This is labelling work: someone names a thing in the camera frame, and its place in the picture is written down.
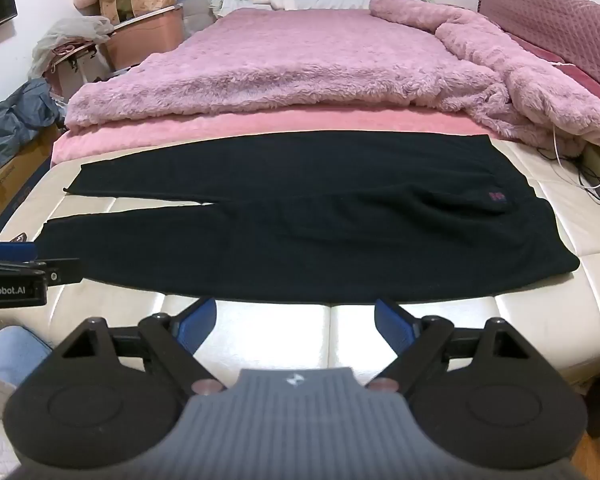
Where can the person's leg in jeans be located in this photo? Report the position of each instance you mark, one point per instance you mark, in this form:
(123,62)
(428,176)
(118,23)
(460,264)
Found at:
(12,355)

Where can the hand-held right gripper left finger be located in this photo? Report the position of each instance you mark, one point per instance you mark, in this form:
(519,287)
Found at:
(200,321)

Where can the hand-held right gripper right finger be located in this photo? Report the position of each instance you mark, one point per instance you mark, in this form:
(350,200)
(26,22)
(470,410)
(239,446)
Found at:
(389,321)

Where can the black pants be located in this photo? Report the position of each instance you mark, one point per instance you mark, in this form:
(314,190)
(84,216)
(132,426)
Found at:
(330,220)

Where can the blue grey quilt bag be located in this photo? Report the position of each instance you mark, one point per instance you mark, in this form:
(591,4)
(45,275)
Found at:
(197,5)

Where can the white storage box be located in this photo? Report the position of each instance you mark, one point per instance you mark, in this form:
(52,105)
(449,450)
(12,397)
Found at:
(77,72)

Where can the mauve quilted headboard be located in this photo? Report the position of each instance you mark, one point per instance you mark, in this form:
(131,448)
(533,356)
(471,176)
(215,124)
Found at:
(555,20)

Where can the pale grey plastic bag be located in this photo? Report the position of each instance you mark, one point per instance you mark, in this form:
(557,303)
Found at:
(65,35)

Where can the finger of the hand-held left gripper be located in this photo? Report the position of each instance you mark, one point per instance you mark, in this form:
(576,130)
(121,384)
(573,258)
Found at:
(55,270)
(12,251)

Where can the cardboard box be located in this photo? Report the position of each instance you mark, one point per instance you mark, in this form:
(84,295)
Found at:
(10,185)

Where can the pink bed sheet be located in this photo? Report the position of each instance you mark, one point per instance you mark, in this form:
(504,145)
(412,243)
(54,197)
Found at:
(230,122)

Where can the pink storage box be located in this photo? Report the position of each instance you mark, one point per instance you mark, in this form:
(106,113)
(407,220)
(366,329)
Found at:
(145,40)

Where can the pink fluffy blanket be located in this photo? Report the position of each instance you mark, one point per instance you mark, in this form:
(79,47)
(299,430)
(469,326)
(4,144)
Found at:
(280,70)

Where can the dark grey plastic bag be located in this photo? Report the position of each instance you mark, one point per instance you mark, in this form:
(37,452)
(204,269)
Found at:
(15,120)

